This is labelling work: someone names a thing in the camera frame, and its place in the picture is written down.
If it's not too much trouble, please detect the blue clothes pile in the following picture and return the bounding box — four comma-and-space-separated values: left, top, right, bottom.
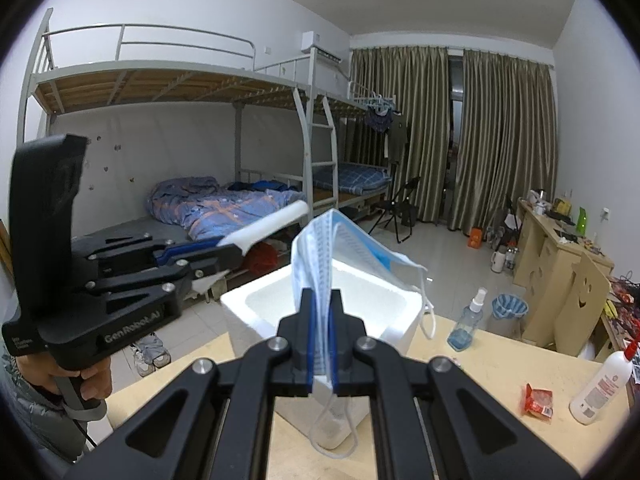
227, 178, 291, 192

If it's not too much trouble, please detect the bin with blue bag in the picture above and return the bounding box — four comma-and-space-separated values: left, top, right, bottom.
492, 294, 529, 319

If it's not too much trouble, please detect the white paper towel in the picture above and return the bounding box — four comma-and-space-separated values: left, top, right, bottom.
192, 200, 311, 293

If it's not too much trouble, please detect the person's left hand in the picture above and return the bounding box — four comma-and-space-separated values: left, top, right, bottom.
42, 350, 114, 403

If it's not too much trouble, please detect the red snack packet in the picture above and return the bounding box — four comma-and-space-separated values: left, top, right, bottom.
522, 382, 555, 418

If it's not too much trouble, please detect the black folding chair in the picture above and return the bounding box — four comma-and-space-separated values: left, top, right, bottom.
369, 176, 422, 245

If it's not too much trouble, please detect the blue face mask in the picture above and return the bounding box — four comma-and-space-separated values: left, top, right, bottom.
291, 210, 437, 458

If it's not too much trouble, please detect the dark green hanging garment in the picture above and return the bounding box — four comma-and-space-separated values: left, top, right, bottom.
387, 112, 408, 163

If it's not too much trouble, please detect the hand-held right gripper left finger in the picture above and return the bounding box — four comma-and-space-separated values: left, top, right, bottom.
65, 287, 317, 480

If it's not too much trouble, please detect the white air conditioner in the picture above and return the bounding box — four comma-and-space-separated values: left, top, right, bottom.
300, 31, 346, 63

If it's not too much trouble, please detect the blue plaid mattress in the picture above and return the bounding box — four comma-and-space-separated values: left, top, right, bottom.
312, 162, 393, 196

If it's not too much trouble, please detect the brown curtain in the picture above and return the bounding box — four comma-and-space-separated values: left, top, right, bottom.
348, 45, 451, 226
452, 49, 558, 233

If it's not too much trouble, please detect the white sneaker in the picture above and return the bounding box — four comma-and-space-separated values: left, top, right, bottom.
145, 335, 172, 368
132, 342, 156, 378

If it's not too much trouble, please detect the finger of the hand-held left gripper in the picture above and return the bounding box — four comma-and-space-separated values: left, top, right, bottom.
85, 245, 246, 302
72, 234, 224, 274

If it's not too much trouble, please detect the white lotion pump bottle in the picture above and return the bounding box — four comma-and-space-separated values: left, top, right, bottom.
569, 337, 640, 426

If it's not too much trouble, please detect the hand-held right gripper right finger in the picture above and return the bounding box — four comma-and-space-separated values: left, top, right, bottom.
327, 290, 582, 480

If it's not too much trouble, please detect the blue orange quilt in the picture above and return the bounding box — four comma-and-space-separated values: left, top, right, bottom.
146, 176, 306, 242

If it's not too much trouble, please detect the white bed ladder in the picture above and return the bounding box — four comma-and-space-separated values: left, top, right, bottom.
295, 87, 341, 216

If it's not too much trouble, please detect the white metal bunk bed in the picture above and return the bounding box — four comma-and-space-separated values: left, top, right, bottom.
22, 7, 313, 243
252, 55, 401, 221

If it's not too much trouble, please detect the white foam box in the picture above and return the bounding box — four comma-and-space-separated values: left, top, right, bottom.
220, 255, 425, 451

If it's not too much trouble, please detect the light wooden desk cabinet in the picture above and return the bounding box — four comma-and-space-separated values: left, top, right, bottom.
512, 199, 616, 358

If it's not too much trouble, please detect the clear blue spray bottle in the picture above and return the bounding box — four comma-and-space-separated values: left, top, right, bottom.
447, 287, 488, 352

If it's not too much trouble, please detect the person's left forearm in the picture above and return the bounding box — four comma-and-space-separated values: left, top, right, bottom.
0, 355, 88, 463

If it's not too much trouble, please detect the red bag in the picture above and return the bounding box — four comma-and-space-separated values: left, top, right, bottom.
247, 242, 278, 276

